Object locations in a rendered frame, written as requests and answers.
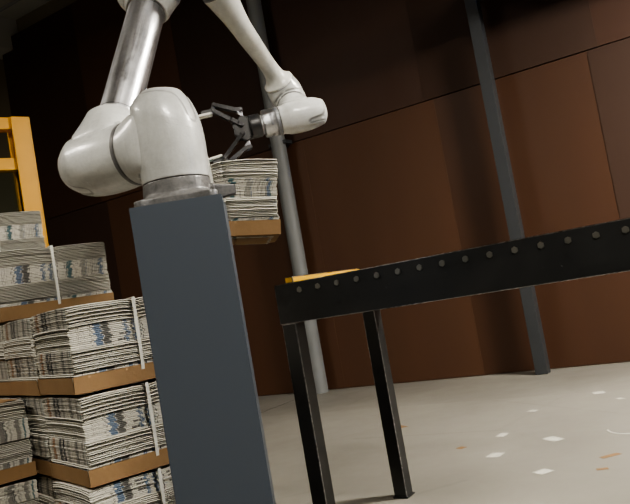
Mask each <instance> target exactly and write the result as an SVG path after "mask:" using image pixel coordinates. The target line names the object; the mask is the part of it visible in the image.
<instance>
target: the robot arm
mask: <svg viewBox="0 0 630 504"><path fill-rule="evenodd" d="M117 1H118V3H119V5H120V6H121V7H122V9H123V10H124V11H126V16H125V19H124V23H123V26H122V30H121V33H120V37H119V40H118V44H117V47H116V51H115V54H114V58H113V61H112V65H111V68H110V72H109V75H108V79H107V82H106V86H105V89H104V93H103V96H102V100H101V103H100V106H97V107H95V108H93V109H91V110H89V111H88V112H87V114H86V116H85V118H84V119H83V121H82V122H81V124H80V126H79V127H78V129H77V130H76V131H75V133H74V134H73V136H72V138H71V140H69V141H67V142H66V143H65V145H64V146H63V148H62V150H61V152H60V155H59V158H58V170H59V174H60V177H61V179H62V181H63V182H64V183H65V184H66V185H67V186H68V187H69V188H71V189H72V190H74V191H76V192H79V193H81V194H82V195H87V196H94V197H101V196H109V195H114V194H118V193H122V192H125V191H129V190H132V189H135V188H137V187H139V186H141V185H142V187H143V200H139V201H136V202H134V207H140V206H147V205H153V204H159V203H165V202H171V201H178V200H184V199H190V198H196V197H202V196H209V195H215V194H222V197H223V199H224V198H227V197H230V196H233V195H236V187H235V184H214V183H211V180H210V175H209V164H208V155H207V148H206V142H205V137H204V133H203V128H202V125H201V121H200V119H204V118H209V117H212V116H213V115H212V114H214V115H216V116H218V117H220V118H222V119H224V120H225V121H227V122H229V123H231V124H233V125H232V128H233V131H234V136H235V137H236V139H235V141H234V142H233V143H232V145H231V146H230V148H229V149H228V150H227V152H226V153H225V154H224V156H222V154H220V155H217V156H214V157H211V158H209V162H213V163H217V162H221V161H229V160H237V159H238V158H239V157H240V156H242V155H243V154H244V153H245V152H246V151H249V150H252V145H251V143H250V140H251V139H256V138H260V137H263V136H264V134H265V136H266V137H267V138H269V137H274V136H280V135H283V134H298V133H303V132H307V131H310V130H313V129H316V128H318V127H320V126H322V125H323V124H325V123H326V121H327V115H328V114H327V108H326V105H325V103H324V101H323V100H322V99H319V98H314V97H308V98H307V97H306V95H305V93H304V91H303V89H302V87H301V85H300V83H299V81H298V80H297V79H296V78H295V77H294V76H293V75H292V73H291V72H290V71H284V70H282V69H281V68H280V67H279V65H278V64H277V63H276V61H275V60H274V59H273V57H272V56H271V54H270V53H269V51H268V49H267V48H266V46H265V45H264V43H263V42H262V40H261V38H260V37H259V35H258V34H257V32H256V30H255V29H254V27H253V26H252V24H251V22H250V20H249V18H248V16H247V14H246V12H245V10H244V8H243V6H242V3H241V1H240V0H203V2H204V3H205V4H206V5H207V6H208V7H209V8H210V9H211V10H212V11H213V12H214V13H215V14H216V15H217V16H218V18H219V19H220V20H221V21H222V22H223V23H224V24H225V25H226V27H227V28H228V29H229V30H230V32H231V33H232V34H233V35H234V37H235V38H236V39H237V41H238V42H239V43H240V45H241V46H242V47H243V48H244V49H245V51H246V52H247V53H248V54H249V56H250V57H251V58H252V59H253V60H254V62H255V63H256V64H257V65H258V67H259V68H260V70H261V71H262V73H263V75H264V77H265V79H266V85H265V90H266V92H267V94H268V97H269V99H270V101H271V103H272V105H273V106H274V107H273V108H269V109H265V110H261V111H260V115H259V114H258V113H257V114H253V115H248V116H243V108H242V107H231V106H227V105H223V104H219V103H215V102H213V103H212V105H211V109H209V110H204V111H201V114H200V115H198V114H197V112H196V109H195V108H194V106H193V104H192V102H191V101H190V99H189V98H188V97H187V96H185V95H184V94H183V93H182V91H180V90H179V89H177V88H173V87H154V88H149V89H147V86H148V82H149V78H150V74H151V70H152V66H153V62H154V58H155V54H156V50H157V46H158V42H159V38H160V34H161V30H162V26H163V23H165V22H166V21H167V20H168V19H169V18H170V16H171V14H172V13H173V11H174V10H175V9H176V7H177V6H178V5H179V3H180V1H181V0H117ZM216 109H219V110H223V111H227V112H231V113H236V114H237V115H239V117H238V118H237V119H235V118H233V117H230V116H228V115H226V114H224V113H222V112H220V111H218V110H216ZM241 140H242V141H245V142H247V143H246V144H245V147H243V148H242V149H241V150H239V151H238V152H237V153H236V154H235V155H233V156H232V157H231V158H230V159H229V160H228V157H229V156H230V155H231V153H232V152H233V151H234V149H235V148H236V147H237V145H238V144H239V143H240V141H241Z"/></svg>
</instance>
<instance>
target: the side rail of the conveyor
mask: <svg viewBox="0 0 630 504"><path fill-rule="evenodd" d="M627 271H630V218H626V219H621V220H615V221H610V222H605V223H600V224H594V225H589V226H584V227H579V228H573V229H568V230H563V231H558V232H552V233H547V234H542V235H537V236H532V237H526V238H521V239H516V240H511V241H505V242H500V243H495V244H490V245H484V246H479V247H474V248H469V249H464V250H458V251H453V252H448V253H443V254H437V255H432V256H427V257H422V258H416V259H411V260H406V261H401V262H395V263H390V264H385V265H380V266H375V267H369V268H364V269H359V270H354V271H348V272H343V273H338V274H333V275H327V276H322V277H317V278H312V279H306V280H301V281H296V282H291V283H286V284H280V285H275V286H274V289H275V295H276V301H277V307H278V312H279V318H280V324H281V325H285V324H291V323H297V322H304V321H310V320H317V319H323V318H330V317H336V316H343V315H349V314H356V313H362V312H368V311H375V310H381V309H388V308H394V307H401V306H407V305H414V304H420V303H427V302H433V301H439V300H446V299H452V298H459V297H465V296H472V295H478V294H485V293H491V292H498V291H504V290H510V289H517V288H523V287H530V286H536V285H543V284H549V283H556V282H562V281H569V280H575V279H582V278H588V277H594V276H601V275H607V274H614V273H620V272H627Z"/></svg>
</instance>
